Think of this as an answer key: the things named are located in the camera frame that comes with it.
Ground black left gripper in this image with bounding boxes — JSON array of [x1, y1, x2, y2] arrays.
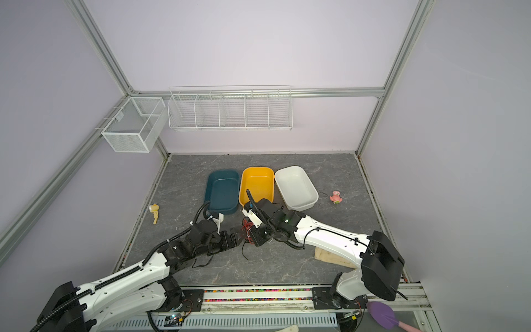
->
[[195, 227, 246, 259]]

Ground red cable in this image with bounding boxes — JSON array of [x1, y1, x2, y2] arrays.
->
[[241, 219, 256, 246]]

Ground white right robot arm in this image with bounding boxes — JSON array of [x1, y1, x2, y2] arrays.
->
[[242, 207, 406, 308]]

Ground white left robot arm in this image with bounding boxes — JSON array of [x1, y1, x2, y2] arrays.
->
[[32, 203, 242, 331]]

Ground teal plastic tub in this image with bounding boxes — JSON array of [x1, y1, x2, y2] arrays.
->
[[204, 170, 240, 214]]

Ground yellow plastic tub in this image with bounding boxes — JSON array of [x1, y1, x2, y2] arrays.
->
[[239, 167, 275, 206]]

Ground white plastic tub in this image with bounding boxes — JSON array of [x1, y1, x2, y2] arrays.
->
[[275, 165, 319, 212]]

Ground beige work glove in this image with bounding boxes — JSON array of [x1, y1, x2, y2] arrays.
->
[[314, 248, 356, 269]]

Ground yellow toy figure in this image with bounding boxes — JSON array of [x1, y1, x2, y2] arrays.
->
[[149, 204, 160, 225]]

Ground pink toy figure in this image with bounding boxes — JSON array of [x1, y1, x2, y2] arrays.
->
[[329, 190, 343, 204]]

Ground white mesh box basket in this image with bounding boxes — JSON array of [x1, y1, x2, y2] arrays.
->
[[102, 97, 168, 153]]

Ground purple silicone spatula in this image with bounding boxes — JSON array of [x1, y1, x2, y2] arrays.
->
[[366, 302, 422, 332]]

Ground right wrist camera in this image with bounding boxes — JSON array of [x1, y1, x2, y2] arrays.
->
[[242, 201, 266, 228]]

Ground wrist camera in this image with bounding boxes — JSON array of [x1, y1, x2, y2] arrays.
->
[[212, 212, 224, 234], [242, 201, 266, 228]]

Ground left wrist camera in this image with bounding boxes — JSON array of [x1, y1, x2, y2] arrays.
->
[[212, 212, 224, 234]]

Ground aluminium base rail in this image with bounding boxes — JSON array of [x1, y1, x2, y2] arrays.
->
[[111, 283, 432, 332]]

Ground white wire shelf basket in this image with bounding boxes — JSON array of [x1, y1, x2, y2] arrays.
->
[[167, 85, 293, 131]]

